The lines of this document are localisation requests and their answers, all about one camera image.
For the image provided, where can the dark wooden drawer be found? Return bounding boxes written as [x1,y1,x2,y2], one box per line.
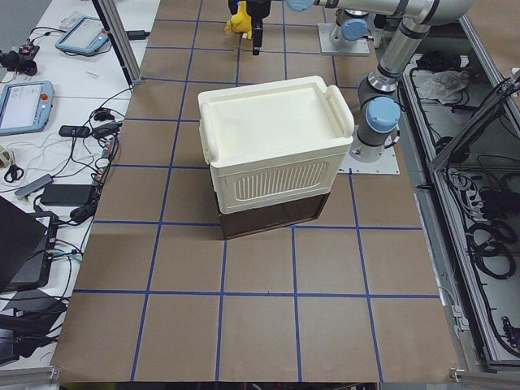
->
[219,193,330,240]

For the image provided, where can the white crumpled cloth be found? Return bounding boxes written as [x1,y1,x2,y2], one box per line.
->
[418,70,470,104]

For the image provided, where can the silver robot arm near drawer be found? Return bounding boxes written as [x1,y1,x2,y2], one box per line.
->
[286,0,473,95]

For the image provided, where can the aluminium frame post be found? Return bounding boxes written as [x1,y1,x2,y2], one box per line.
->
[92,0,141,88]

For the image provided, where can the lower blue teach pendant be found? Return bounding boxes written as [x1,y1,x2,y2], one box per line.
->
[1,80,54,137]

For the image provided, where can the black power adapter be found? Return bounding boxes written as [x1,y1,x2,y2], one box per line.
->
[40,184,92,206]

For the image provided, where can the blue teach pendant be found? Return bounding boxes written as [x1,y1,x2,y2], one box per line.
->
[54,16,109,57]
[1,80,54,137]

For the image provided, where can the upper blue teach pendant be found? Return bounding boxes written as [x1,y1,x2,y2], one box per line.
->
[54,16,109,57]

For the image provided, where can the black laptop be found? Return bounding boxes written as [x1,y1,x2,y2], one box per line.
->
[1,198,58,293]

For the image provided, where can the cream plastic storage cabinet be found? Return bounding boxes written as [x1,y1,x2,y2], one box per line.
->
[197,76,354,214]

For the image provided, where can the scissors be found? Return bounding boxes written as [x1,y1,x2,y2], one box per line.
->
[3,163,24,184]

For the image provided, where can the yellow plush dinosaur toy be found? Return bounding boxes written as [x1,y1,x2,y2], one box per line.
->
[224,0,253,40]

